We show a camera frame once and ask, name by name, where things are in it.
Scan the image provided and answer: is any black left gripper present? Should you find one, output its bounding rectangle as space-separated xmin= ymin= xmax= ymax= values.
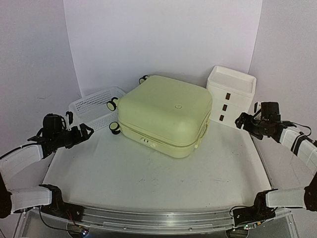
xmin=53 ymin=123 xmax=93 ymax=149

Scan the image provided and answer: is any pale green hard-shell suitcase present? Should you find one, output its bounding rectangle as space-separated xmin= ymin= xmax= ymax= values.
xmin=106 ymin=75 xmax=212 ymax=158

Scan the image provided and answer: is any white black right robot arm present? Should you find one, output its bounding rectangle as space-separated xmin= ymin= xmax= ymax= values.
xmin=230 ymin=113 xmax=317 ymax=230

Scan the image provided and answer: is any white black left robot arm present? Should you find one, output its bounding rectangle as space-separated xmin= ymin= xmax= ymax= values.
xmin=0 ymin=123 xmax=94 ymax=221

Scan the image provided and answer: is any white perforated plastic basket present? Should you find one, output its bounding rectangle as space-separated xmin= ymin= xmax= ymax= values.
xmin=68 ymin=86 xmax=126 ymax=131

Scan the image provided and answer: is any white three-drawer storage cabinet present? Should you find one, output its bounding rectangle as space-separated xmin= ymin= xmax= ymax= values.
xmin=206 ymin=65 xmax=257 ymax=129

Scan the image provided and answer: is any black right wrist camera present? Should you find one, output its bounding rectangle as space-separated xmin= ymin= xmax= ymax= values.
xmin=261 ymin=102 xmax=281 ymax=121

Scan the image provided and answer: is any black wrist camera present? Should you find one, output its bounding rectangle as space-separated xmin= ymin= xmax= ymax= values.
xmin=43 ymin=114 xmax=65 ymax=137
xmin=261 ymin=102 xmax=281 ymax=121

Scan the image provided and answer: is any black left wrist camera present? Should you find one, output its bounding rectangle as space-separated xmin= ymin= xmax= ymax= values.
xmin=43 ymin=114 xmax=65 ymax=137

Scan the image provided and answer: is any aluminium front mounting rail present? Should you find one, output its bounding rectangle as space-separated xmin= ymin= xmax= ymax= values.
xmin=14 ymin=203 xmax=298 ymax=238

